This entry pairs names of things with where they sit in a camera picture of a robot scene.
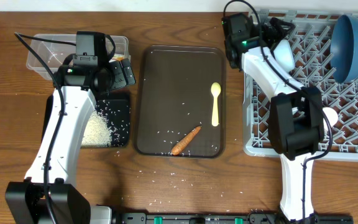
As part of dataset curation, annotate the dark brown serving tray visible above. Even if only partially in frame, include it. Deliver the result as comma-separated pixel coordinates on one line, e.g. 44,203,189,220
133,45,226,159

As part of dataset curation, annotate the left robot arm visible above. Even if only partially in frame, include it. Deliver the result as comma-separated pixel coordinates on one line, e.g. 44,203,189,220
5,57,135,223

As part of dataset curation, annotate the white rice pile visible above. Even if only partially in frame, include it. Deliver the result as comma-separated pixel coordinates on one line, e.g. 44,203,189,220
81,105,130,149

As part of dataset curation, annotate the black plastic tray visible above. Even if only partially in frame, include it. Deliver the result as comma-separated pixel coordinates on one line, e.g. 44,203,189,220
42,92,132,149

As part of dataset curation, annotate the clear plastic bin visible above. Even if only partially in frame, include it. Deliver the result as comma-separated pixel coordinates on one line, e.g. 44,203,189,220
26,34,131,80

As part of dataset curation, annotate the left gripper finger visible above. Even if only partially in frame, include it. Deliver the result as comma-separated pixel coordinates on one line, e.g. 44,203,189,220
121,58,136,85
109,60,127,90

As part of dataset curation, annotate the grey dishwasher rack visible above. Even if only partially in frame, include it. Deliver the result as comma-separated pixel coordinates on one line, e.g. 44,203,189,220
242,9,358,162

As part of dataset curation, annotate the orange carrot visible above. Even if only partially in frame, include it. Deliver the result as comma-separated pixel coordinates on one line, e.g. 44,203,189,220
171,126,201,156

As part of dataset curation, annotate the dark blue plate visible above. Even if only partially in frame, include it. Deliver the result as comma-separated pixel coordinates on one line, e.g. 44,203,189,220
330,14,358,83

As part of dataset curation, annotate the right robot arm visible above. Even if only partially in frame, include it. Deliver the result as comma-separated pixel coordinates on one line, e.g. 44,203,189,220
222,13,324,223

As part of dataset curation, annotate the pink cup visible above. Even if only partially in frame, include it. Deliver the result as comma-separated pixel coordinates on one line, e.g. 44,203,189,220
323,107,338,127

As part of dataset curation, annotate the light blue bowl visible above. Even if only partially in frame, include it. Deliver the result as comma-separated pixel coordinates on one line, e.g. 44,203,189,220
272,39,295,73

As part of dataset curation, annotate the yellow plastic spoon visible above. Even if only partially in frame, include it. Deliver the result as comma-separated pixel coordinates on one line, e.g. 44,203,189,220
211,82,221,127

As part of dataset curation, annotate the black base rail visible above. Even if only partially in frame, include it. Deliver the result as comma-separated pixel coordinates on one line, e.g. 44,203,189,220
112,213,354,224

